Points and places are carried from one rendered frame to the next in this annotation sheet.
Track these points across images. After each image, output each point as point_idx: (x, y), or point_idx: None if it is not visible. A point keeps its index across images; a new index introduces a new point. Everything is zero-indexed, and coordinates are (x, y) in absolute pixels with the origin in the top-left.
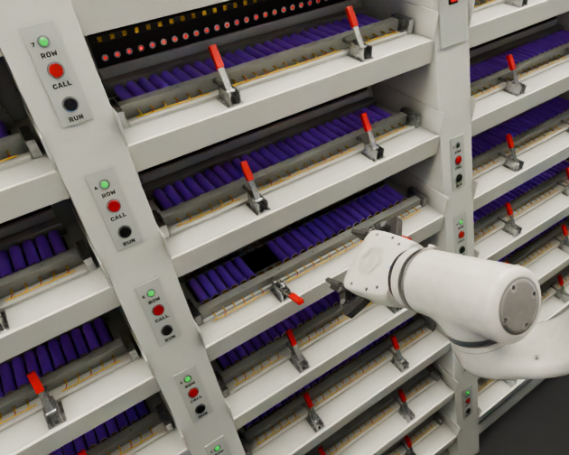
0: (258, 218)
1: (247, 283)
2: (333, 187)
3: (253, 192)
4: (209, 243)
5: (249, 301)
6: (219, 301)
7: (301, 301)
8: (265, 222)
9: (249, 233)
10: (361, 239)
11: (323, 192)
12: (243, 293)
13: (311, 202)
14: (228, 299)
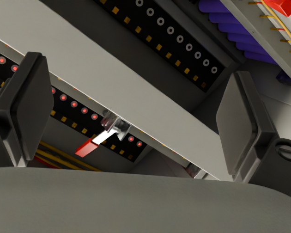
0: (140, 129)
1: (245, 25)
2: None
3: (107, 137)
4: (201, 166)
5: (278, 13)
6: (280, 60)
7: (284, 10)
8: (140, 113)
9: (166, 123)
10: (45, 64)
11: (20, 41)
12: (264, 30)
13: (57, 52)
14: (276, 52)
